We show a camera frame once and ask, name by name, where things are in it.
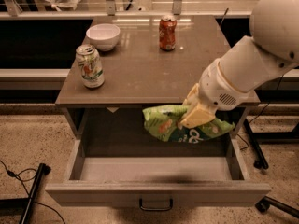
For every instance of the orange soda can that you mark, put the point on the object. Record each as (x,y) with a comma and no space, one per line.
(167,28)

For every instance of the open grey top drawer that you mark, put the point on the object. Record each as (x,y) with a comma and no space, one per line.
(115,171)

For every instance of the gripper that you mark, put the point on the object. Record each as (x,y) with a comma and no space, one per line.
(217,89)

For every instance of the black drawer handle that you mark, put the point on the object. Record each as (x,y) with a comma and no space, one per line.
(155,206)

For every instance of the black stand leg left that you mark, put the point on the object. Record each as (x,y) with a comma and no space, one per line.
(24,206)

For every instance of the green white soda can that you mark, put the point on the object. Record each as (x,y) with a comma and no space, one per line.
(90,66)

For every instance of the green rice chip bag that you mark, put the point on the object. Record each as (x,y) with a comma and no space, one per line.
(162,123)

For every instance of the white ceramic bowl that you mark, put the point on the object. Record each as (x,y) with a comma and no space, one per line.
(104,36)

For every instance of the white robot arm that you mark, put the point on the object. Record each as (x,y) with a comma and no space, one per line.
(270,51)

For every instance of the black wheeled stand leg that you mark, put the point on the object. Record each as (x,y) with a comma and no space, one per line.
(257,139)

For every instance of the black caster leg right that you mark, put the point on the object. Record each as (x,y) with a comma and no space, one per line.
(266,202)

